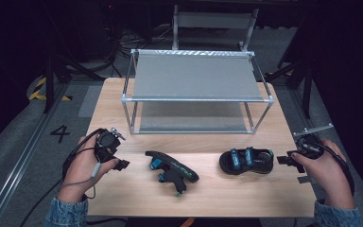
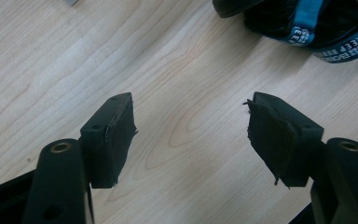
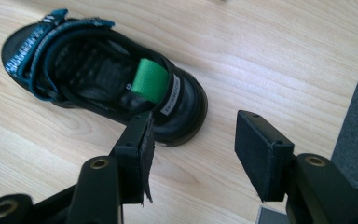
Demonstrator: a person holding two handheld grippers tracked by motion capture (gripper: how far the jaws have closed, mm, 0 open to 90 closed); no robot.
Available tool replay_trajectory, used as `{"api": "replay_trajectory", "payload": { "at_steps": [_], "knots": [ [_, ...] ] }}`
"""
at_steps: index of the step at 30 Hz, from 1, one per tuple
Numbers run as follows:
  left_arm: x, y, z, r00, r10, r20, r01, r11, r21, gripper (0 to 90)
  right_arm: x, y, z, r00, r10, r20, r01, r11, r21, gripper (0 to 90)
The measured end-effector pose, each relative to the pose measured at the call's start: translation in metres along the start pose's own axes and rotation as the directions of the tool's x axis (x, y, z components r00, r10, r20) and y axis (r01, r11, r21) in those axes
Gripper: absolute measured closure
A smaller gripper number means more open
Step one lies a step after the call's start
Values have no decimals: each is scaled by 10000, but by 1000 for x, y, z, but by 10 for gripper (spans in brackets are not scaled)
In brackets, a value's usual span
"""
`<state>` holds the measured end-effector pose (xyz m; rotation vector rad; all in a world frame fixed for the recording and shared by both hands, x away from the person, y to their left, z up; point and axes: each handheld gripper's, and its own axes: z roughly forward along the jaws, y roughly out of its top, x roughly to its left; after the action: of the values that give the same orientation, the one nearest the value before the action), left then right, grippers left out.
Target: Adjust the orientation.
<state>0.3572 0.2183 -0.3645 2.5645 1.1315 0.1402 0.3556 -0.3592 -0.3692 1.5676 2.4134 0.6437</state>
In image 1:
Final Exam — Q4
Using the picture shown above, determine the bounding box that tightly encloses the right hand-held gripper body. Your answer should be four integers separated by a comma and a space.
292, 123, 335, 160

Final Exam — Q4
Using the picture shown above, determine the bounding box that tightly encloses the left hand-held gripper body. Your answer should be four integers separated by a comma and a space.
94, 127, 128, 164

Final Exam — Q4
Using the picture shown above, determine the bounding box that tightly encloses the black sandal with blue straps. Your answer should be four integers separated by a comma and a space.
144, 149, 200, 199
218, 147, 275, 176

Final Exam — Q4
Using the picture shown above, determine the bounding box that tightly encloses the two-tier metal shoe rack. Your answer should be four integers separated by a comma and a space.
120, 48, 276, 135

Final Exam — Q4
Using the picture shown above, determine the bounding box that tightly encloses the person's right hand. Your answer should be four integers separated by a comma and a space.
290, 139, 356, 210

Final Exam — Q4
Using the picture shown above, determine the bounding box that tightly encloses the person's left hand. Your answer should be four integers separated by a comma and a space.
61, 133, 121, 203

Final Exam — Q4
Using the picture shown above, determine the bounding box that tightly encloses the black tripod stand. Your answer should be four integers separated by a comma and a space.
42, 51, 104, 114
264, 58, 314, 120

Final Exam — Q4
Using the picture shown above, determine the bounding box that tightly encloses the yellow black floor tape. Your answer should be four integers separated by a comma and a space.
27, 76, 74, 102

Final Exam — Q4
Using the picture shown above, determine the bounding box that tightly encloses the grey cable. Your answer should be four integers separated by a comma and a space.
59, 162, 103, 200

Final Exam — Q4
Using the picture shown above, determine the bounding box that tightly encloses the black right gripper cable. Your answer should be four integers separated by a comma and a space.
297, 141, 356, 196

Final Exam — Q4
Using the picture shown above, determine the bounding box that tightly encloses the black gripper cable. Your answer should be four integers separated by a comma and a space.
297, 141, 356, 196
18, 127, 108, 227

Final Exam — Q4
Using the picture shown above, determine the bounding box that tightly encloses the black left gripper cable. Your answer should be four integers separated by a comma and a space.
18, 127, 108, 227

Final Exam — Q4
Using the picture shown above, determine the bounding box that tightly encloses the orange strap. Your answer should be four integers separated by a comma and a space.
180, 217, 197, 227

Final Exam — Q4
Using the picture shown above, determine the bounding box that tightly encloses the metal floor rail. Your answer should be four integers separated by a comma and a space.
0, 82, 71, 227

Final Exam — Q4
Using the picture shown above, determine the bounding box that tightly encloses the bundle of floor cables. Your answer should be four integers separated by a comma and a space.
105, 25, 175, 69

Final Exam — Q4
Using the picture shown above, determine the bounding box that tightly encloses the grey metal frame stand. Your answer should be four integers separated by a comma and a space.
171, 4, 260, 52

